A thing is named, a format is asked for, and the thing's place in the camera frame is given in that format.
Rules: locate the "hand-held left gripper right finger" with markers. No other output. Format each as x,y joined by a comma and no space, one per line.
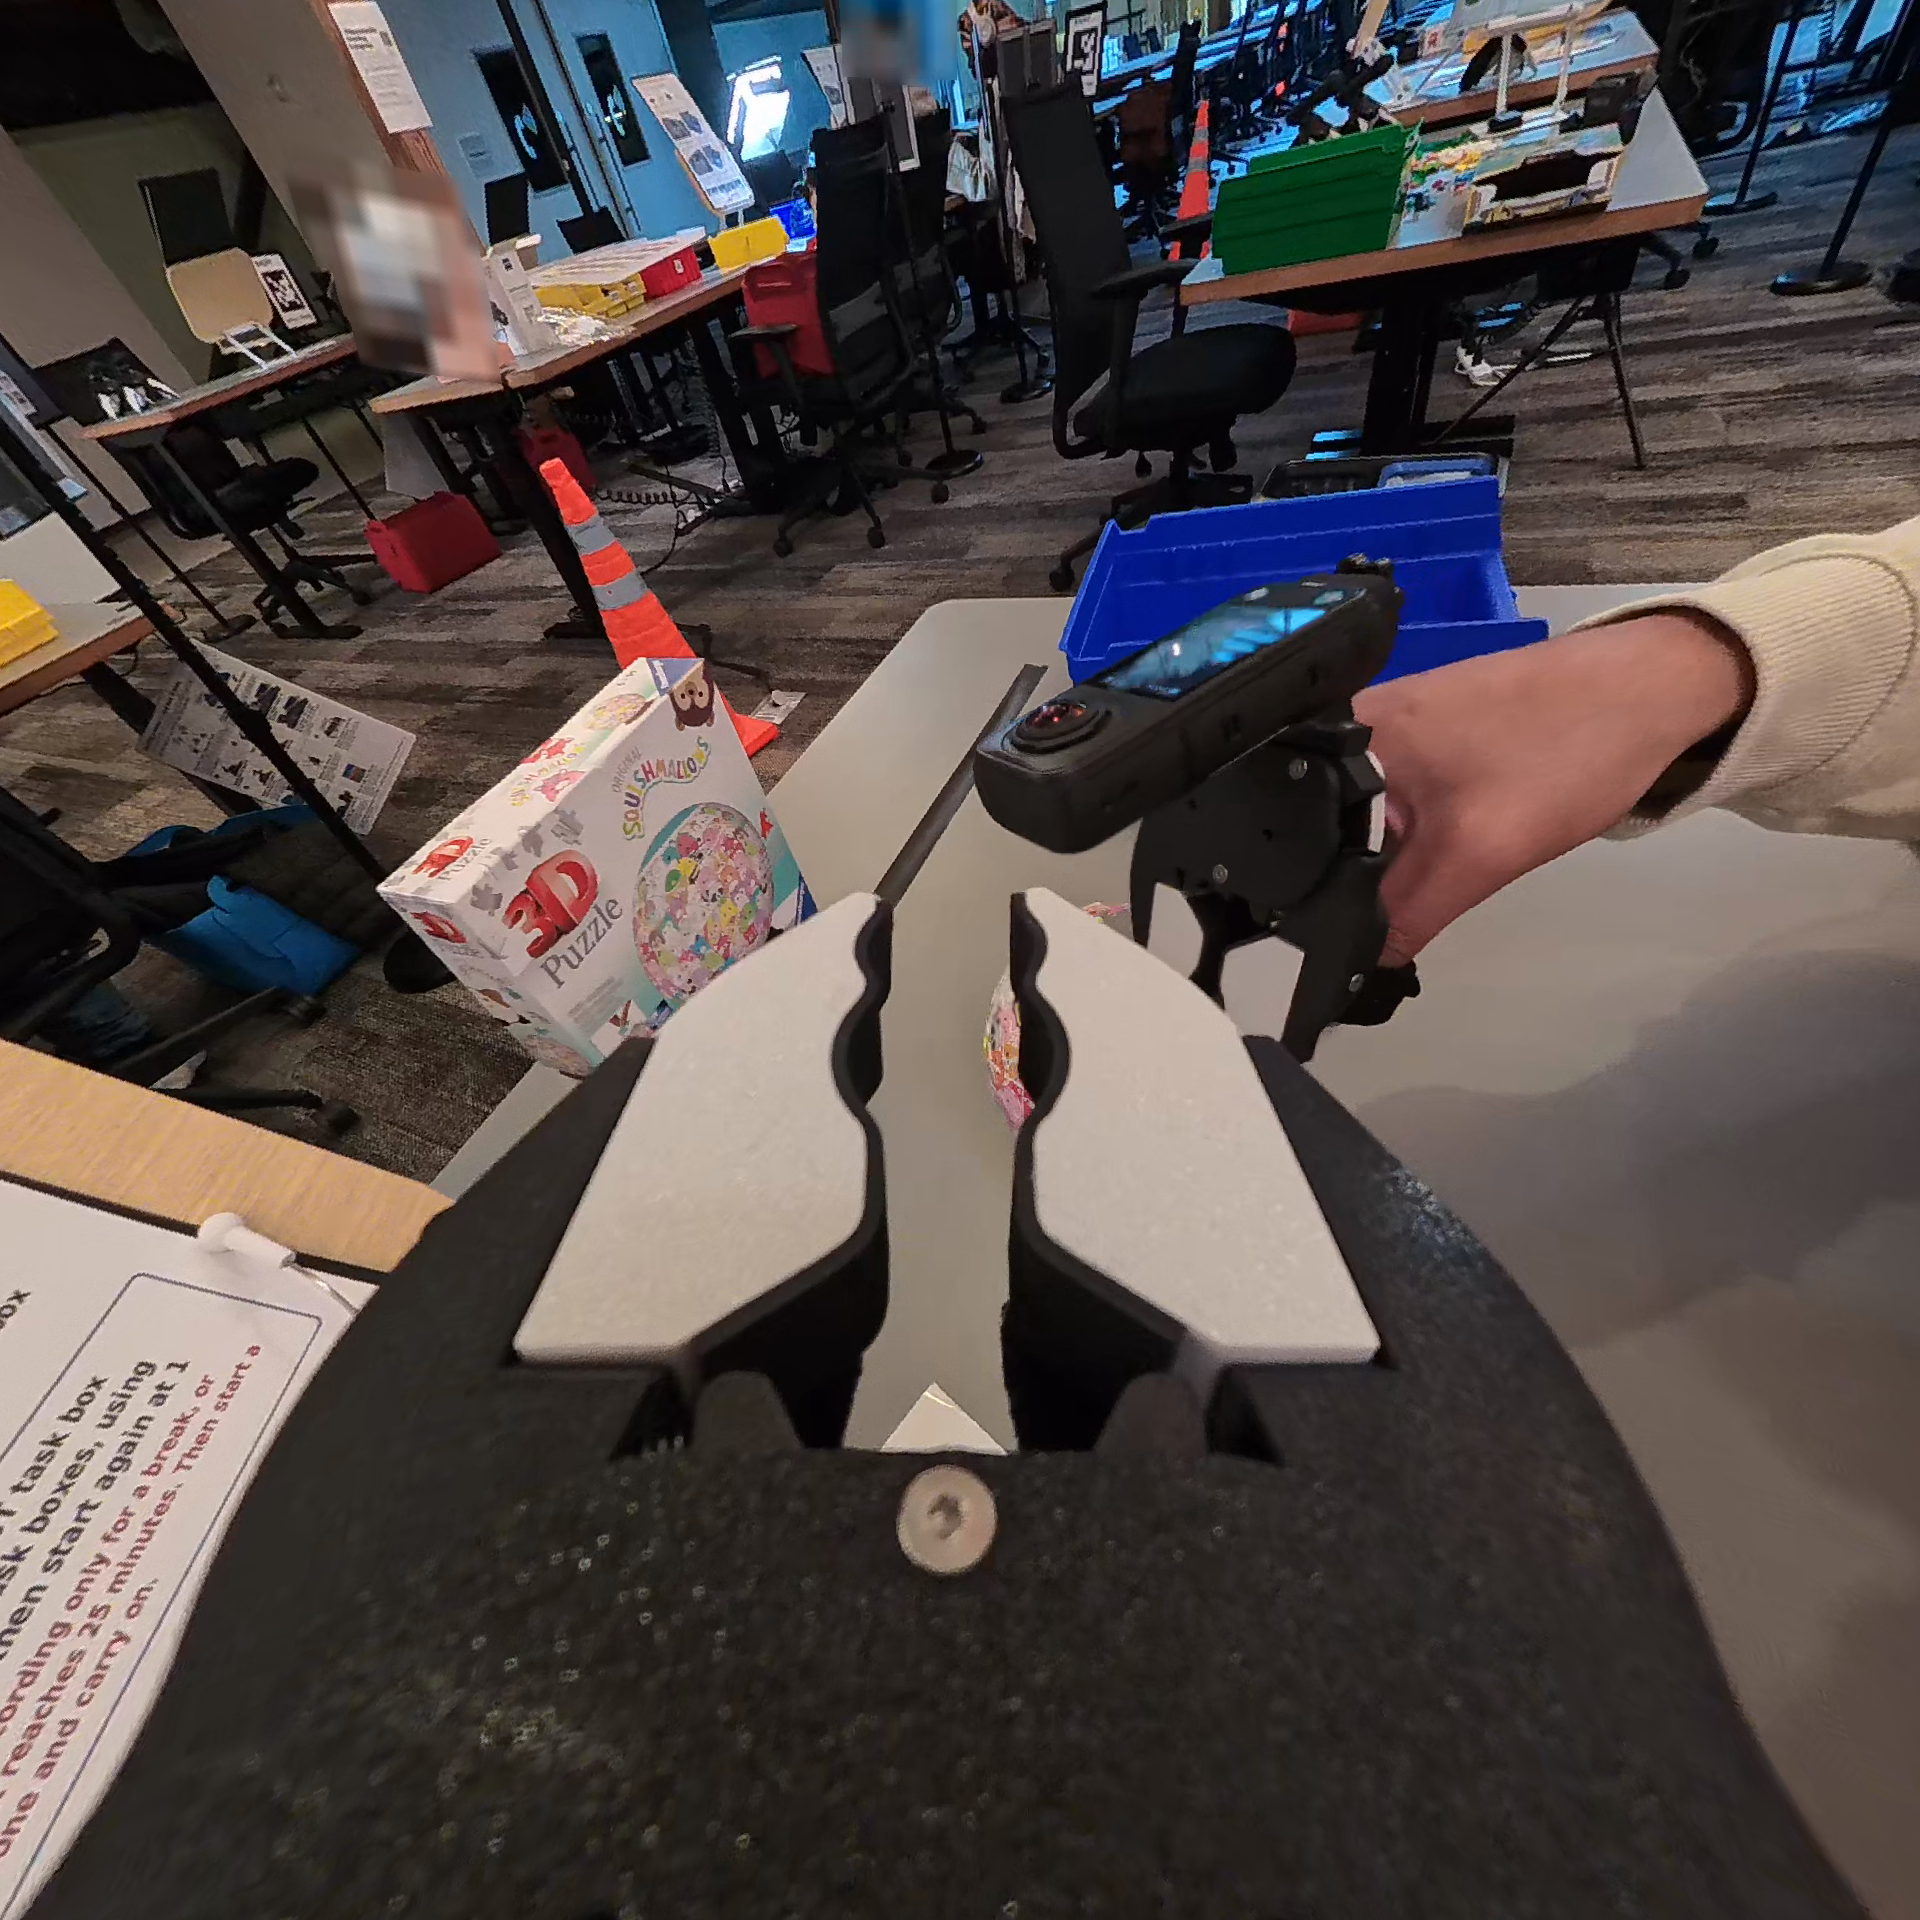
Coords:
1184,1186

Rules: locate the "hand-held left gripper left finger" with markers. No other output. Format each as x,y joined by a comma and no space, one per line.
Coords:
705,1186

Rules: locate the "colourful puzzle ball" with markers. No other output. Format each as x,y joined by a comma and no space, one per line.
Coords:
1001,1050

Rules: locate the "puzzle ball cardboard box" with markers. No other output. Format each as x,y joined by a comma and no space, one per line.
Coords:
600,901

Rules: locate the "person's right hand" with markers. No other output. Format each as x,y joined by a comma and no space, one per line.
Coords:
1529,751

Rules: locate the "blue plastic bin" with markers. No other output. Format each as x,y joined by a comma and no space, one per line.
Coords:
1277,556

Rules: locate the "black plastic crate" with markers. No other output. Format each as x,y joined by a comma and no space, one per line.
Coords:
1349,476

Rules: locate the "blue bag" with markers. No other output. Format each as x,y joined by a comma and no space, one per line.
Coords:
254,931

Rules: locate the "orange traffic cone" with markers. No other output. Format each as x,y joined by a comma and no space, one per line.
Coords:
616,586
1197,195

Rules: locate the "green plastic bin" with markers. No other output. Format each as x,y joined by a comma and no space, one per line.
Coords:
1307,203

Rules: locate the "printed paper sheet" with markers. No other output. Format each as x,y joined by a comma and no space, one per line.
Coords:
285,734

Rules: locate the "white instruction sheet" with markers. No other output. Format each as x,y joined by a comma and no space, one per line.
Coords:
119,1426

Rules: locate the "open cardboard box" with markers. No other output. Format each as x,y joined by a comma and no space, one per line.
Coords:
1547,181

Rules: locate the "wooden office table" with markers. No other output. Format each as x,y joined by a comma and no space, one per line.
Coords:
1641,189
600,340

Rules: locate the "red plastic bin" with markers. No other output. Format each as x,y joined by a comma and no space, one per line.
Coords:
436,542

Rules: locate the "yellow plastic bin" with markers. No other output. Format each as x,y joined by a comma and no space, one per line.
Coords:
24,622

